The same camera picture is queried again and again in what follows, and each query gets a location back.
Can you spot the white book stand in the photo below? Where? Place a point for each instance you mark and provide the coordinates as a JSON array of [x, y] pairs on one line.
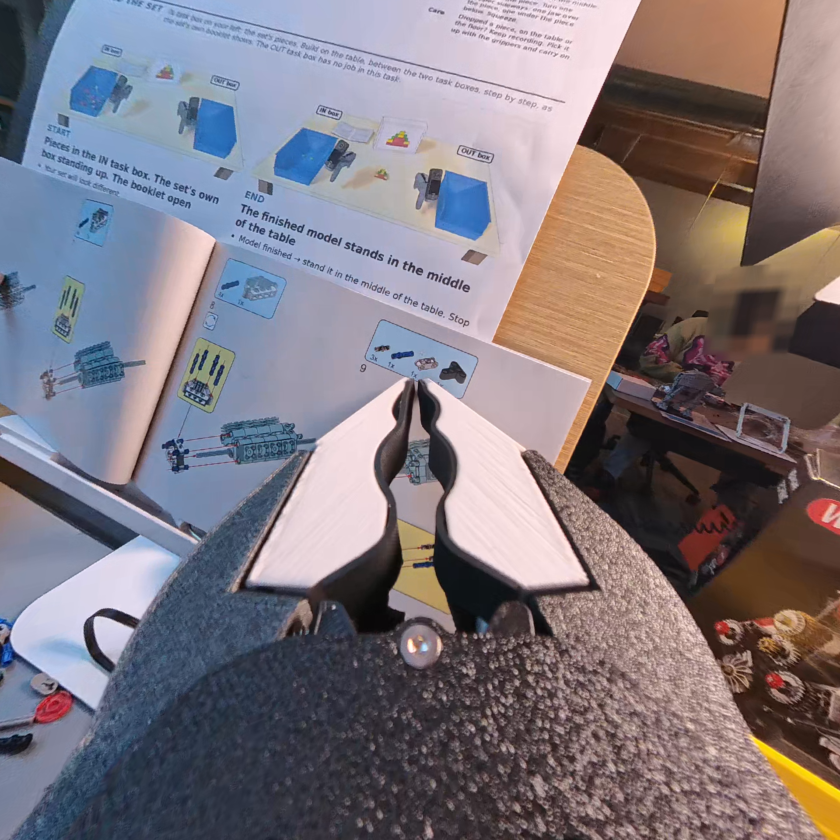
[[591, 263]]

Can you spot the pile of mixed brick parts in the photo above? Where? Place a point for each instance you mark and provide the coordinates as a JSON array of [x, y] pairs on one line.
[[33, 709]]

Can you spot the white printed instruction sheet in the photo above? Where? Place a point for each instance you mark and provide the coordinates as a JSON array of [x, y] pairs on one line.
[[394, 79]]

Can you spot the black monitor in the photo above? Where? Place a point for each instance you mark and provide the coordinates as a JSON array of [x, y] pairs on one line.
[[801, 131]]

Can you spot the colourful printed box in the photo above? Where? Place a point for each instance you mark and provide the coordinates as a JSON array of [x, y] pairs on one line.
[[788, 617]]

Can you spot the yellow plastic bin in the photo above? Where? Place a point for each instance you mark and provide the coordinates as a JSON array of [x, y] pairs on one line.
[[807, 794]]

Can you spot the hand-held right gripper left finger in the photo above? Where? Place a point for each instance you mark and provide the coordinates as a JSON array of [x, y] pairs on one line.
[[322, 519]]

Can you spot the instruction booklet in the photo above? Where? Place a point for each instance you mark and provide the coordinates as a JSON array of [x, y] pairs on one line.
[[145, 276]]

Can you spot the cluttered background table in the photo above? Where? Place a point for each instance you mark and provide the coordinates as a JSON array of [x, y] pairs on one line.
[[709, 414]]

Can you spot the grey desk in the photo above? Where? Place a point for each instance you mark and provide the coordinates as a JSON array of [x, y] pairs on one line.
[[16, 551]]

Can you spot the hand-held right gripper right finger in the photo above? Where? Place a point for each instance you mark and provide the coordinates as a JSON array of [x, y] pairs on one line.
[[512, 519]]

